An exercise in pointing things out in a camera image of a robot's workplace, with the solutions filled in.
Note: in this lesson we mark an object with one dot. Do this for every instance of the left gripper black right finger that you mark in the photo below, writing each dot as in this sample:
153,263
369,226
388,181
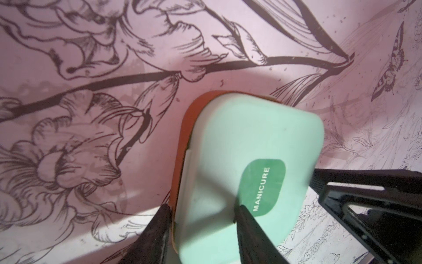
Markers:
254,245

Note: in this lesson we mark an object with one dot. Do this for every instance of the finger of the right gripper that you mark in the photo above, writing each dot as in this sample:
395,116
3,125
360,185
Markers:
382,209

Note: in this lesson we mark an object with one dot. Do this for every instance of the green case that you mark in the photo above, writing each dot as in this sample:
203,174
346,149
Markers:
237,149

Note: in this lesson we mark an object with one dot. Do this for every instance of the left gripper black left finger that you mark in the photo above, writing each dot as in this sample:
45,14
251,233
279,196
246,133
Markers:
151,246

